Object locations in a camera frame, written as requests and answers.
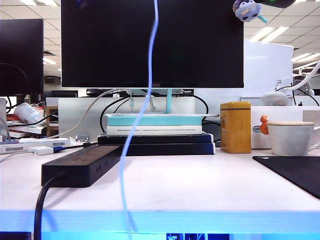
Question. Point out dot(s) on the black power strip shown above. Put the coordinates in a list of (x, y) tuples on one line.
[(75, 170)]

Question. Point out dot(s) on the orange fox figurine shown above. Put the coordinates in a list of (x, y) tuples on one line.
[(263, 126)]

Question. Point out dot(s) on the white desk fan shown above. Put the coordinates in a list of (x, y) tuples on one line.
[(309, 90)]

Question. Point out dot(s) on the thick black book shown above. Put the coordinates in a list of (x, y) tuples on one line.
[(175, 149)]

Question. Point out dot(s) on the white round object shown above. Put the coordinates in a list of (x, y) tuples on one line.
[(273, 98)]

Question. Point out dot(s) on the white box with barcode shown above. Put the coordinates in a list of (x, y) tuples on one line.
[(37, 143)]

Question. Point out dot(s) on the white plastic bottle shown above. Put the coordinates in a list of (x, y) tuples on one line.
[(27, 112)]

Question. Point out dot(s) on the black AOC monitor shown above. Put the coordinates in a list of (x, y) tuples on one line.
[(100, 50)]

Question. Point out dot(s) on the white mug with wooden lid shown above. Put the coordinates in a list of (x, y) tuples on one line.
[(287, 140)]

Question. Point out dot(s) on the black mouse pad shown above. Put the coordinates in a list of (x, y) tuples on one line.
[(295, 175)]

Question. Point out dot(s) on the black unbranded monitor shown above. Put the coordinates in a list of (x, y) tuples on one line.
[(20, 50)]

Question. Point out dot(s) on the small clear glass object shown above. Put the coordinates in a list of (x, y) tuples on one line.
[(81, 138)]

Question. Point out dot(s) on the teal book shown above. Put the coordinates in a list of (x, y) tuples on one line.
[(162, 121)]

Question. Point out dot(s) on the thin black book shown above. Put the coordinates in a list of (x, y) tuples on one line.
[(162, 139)]

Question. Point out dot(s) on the white book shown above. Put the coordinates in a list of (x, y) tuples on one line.
[(162, 132)]

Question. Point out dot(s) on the white board panel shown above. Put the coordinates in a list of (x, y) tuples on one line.
[(267, 70)]

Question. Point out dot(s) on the yellow tin box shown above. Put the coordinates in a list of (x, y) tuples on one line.
[(235, 127)]

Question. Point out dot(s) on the brown wooden shelf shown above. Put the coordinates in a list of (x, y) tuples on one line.
[(52, 130)]

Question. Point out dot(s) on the stack of books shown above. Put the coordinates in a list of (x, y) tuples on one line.
[(30, 129)]

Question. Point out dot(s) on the grey purple plush toy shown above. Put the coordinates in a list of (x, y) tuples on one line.
[(246, 10)]

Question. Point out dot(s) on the teal monitor stand silver base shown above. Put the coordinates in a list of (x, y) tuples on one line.
[(169, 102)]

